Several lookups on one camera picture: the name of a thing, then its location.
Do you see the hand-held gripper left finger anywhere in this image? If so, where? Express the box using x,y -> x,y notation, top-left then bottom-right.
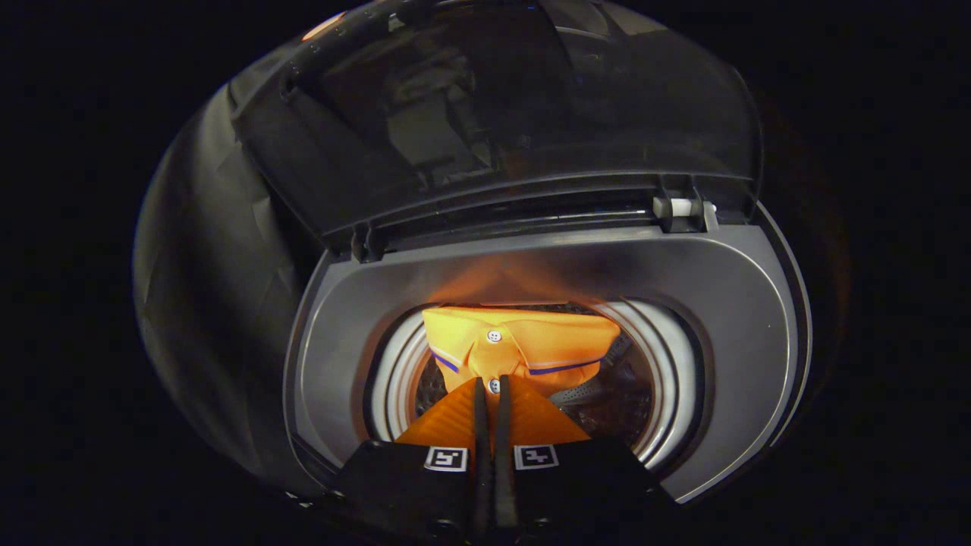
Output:
326,376 -> 492,542

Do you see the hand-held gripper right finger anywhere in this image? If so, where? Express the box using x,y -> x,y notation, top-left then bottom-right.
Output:
493,373 -> 677,544

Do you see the yellow polo shirt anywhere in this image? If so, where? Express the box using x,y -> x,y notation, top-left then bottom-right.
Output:
421,303 -> 622,400

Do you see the grey washing machine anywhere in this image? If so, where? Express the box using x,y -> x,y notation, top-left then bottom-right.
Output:
283,203 -> 814,506

